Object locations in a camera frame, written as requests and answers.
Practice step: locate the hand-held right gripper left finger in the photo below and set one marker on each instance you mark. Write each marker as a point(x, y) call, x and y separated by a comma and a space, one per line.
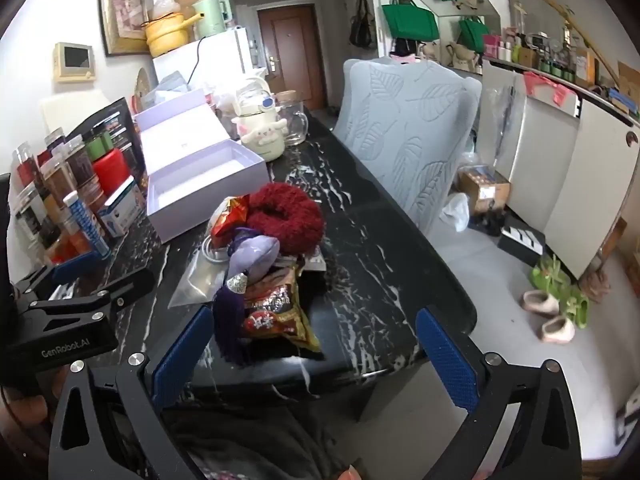
point(181, 357)

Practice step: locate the white plastic bag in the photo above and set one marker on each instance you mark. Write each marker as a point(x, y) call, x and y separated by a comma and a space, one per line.
point(455, 212)

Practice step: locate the pale green kettle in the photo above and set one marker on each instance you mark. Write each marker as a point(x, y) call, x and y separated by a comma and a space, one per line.
point(210, 17)

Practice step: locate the brown snack packet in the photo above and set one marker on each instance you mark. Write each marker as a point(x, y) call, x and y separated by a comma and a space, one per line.
point(280, 317)

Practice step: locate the frosted plastic bag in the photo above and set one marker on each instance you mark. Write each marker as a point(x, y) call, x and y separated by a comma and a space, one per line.
point(197, 282)

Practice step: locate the black and white box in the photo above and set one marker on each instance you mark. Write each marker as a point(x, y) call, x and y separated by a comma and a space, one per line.
point(522, 242)

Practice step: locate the woven straw fan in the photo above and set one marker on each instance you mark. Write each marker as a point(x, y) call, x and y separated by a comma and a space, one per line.
point(143, 87)

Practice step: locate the glass mug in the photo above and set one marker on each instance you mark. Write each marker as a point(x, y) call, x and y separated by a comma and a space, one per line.
point(295, 122)

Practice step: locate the cream cartoon water bottle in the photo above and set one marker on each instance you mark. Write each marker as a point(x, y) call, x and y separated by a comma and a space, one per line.
point(260, 135)

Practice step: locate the brown door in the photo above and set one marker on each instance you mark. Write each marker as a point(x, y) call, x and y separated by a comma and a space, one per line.
point(295, 55)

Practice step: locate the pink slipper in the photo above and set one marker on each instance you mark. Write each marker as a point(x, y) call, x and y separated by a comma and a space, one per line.
point(557, 330)
point(540, 303)

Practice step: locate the purple tasselled sachet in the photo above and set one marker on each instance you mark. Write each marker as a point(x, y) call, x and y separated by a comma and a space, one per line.
point(254, 259)

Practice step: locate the row of cosmetic bottles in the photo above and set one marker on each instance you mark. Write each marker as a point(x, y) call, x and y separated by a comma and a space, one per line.
point(545, 57)

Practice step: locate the black printed pouch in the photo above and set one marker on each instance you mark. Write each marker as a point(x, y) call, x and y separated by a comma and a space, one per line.
point(122, 120)

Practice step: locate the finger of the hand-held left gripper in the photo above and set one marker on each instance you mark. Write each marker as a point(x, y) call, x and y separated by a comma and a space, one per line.
point(75, 267)
point(125, 290)

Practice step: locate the dark hanging bag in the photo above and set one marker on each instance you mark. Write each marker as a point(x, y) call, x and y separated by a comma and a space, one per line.
point(362, 25)

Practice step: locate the white fridge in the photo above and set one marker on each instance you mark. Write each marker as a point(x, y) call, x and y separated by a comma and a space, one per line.
point(220, 57)

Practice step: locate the beige wall intercom panel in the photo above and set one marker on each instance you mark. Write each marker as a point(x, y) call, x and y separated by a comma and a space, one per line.
point(74, 60)

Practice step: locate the grey plastic bag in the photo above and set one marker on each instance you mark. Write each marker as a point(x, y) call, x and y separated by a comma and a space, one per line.
point(170, 85)

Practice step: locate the pink cloth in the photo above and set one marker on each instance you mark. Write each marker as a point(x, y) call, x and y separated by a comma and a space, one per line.
point(547, 87)

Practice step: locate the blue and orange tube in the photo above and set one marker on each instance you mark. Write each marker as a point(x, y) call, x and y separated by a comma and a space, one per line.
point(85, 225)

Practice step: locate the green labelled jar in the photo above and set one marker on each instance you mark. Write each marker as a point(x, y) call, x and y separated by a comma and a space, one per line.
point(97, 146)

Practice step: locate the blue and white box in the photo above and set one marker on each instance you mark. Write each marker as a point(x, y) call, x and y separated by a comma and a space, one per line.
point(122, 207)

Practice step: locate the yellow pot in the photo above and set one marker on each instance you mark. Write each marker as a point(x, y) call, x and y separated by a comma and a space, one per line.
point(167, 35)

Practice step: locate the red fuzzy scrunchie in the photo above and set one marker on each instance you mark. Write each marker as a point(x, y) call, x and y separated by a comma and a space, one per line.
point(290, 220)

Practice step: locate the person's left forearm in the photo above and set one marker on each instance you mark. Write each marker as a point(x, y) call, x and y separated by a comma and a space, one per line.
point(20, 420)

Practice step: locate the lavender gift box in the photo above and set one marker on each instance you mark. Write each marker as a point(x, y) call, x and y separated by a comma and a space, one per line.
point(175, 132)

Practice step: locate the red canister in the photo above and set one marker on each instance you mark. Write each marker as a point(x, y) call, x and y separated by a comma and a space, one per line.
point(112, 175)

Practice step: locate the framed picture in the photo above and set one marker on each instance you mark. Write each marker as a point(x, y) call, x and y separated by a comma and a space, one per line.
point(122, 12)

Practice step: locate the white cabinet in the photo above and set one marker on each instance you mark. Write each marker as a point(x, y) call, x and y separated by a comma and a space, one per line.
point(565, 170)

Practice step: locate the green slipper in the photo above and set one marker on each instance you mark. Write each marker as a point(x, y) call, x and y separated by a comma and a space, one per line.
point(576, 307)
point(550, 277)

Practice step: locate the row of clear jars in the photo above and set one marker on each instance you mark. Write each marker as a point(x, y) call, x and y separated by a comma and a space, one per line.
point(55, 180)

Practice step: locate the red snack packet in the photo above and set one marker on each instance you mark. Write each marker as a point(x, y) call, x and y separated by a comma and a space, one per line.
point(231, 217)

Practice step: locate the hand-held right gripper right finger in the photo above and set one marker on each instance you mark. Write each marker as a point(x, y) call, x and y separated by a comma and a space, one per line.
point(447, 362)

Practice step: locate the cardboard box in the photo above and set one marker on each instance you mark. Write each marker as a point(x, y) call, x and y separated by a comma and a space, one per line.
point(482, 190)

